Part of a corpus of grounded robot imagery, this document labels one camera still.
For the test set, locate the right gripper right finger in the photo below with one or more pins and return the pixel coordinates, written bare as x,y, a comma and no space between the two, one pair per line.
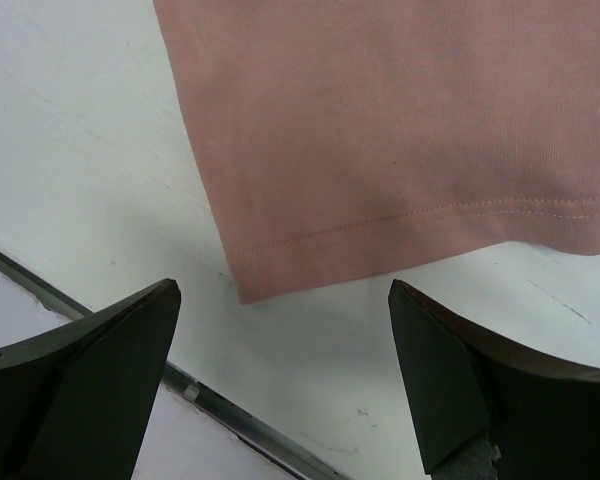
486,407

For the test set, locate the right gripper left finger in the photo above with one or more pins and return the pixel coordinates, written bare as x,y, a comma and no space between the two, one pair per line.
75,401

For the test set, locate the pink t shirt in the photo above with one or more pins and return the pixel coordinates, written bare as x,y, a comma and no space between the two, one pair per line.
338,140

